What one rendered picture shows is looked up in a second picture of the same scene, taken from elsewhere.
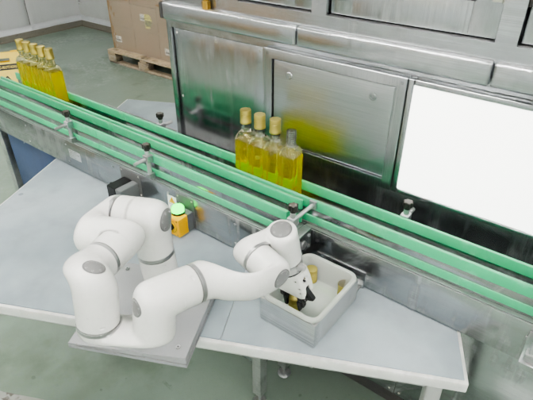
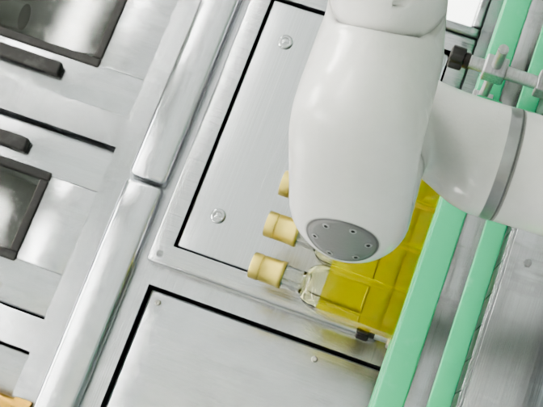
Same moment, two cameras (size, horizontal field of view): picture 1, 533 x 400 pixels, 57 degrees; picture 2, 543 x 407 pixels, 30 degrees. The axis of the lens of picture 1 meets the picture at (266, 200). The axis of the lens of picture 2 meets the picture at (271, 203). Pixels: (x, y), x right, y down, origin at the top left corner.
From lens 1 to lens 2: 135 cm
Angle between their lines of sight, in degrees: 63
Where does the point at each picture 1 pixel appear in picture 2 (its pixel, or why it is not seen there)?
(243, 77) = (206, 373)
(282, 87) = (240, 241)
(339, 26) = (153, 95)
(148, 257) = (495, 114)
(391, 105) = (306, 11)
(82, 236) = (334, 59)
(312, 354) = not seen: outside the picture
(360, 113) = not seen: hidden behind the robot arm
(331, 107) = not seen: hidden behind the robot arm
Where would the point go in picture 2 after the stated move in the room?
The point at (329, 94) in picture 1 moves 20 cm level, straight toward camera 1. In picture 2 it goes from (269, 130) to (289, 18)
